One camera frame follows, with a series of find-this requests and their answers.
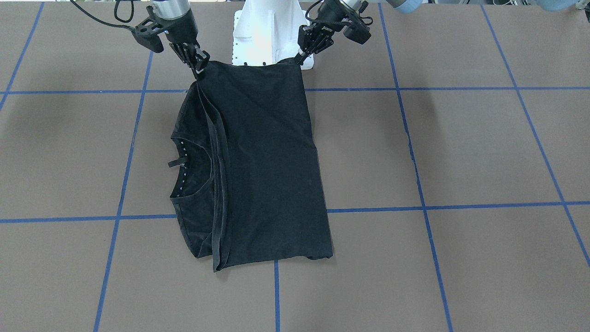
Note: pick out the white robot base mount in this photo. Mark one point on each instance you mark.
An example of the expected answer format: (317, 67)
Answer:
(266, 32)

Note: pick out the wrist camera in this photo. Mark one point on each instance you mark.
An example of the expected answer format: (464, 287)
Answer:
(357, 27)
(146, 34)

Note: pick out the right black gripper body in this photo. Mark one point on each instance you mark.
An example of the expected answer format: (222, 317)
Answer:
(178, 29)

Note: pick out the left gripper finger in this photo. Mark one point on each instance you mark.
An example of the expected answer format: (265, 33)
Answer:
(301, 57)

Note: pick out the black printed t-shirt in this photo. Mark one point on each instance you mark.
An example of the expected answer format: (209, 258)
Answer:
(249, 187)

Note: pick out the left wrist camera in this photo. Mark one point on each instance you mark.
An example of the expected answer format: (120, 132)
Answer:
(357, 27)

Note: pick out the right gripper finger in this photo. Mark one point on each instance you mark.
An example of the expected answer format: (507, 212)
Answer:
(182, 50)
(198, 61)

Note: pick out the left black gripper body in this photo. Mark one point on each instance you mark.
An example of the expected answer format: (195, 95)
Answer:
(333, 23)

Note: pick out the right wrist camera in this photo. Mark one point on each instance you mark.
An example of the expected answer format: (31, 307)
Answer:
(146, 34)

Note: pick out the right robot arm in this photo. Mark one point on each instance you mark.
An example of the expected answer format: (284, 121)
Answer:
(170, 9)

